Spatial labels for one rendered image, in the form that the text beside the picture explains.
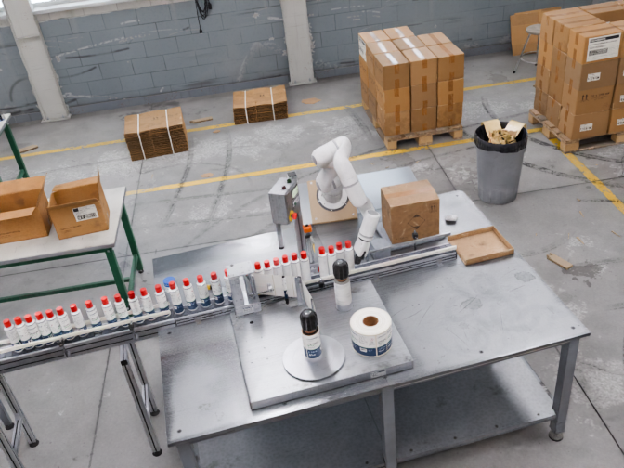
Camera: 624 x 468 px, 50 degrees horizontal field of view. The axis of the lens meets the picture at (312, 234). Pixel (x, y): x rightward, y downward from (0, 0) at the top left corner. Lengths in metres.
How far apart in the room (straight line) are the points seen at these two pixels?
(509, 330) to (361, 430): 1.00
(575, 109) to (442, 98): 1.26
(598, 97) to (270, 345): 4.38
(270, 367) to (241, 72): 6.02
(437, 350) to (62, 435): 2.45
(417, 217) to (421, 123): 3.05
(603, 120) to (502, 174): 1.43
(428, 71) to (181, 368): 4.26
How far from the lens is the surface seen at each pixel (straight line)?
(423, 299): 3.67
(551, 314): 3.65
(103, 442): 4.46
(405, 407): 3.94
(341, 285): 3.43
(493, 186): 5.92
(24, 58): 9.02
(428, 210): 3.99
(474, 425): 3.88
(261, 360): 3.34
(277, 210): 3.49
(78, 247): 4.75
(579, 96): 6.68
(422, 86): 6.81
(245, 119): 7.89
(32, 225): 4.96
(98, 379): 4.86
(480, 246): 4.07
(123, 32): 8.74
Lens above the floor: 3.20
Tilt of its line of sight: 34 degrees down
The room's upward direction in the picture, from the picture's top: 7 degrees counter-clockwise
